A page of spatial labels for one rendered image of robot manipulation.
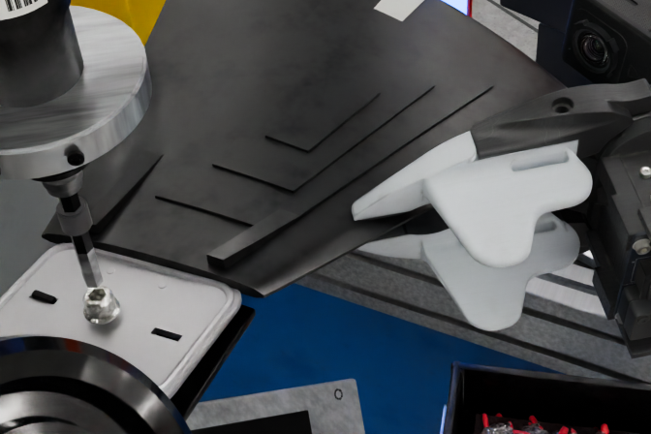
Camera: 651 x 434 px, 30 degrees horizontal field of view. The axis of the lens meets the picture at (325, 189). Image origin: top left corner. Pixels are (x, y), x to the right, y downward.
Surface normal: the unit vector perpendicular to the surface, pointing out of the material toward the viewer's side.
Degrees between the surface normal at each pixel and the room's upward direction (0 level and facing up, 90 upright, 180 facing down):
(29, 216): 90
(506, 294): 10
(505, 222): 6
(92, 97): 0
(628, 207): 6
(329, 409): 50
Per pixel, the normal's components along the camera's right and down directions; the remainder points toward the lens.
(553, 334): -0.44, 0.66
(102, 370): 0.58, -0.01
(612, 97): 0.20, -0.65
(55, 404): 0.65, -0.25
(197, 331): -0.11, -0.79
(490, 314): -0.03, -0.58
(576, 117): 0.02, 0.78
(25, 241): 0.90, 0.27
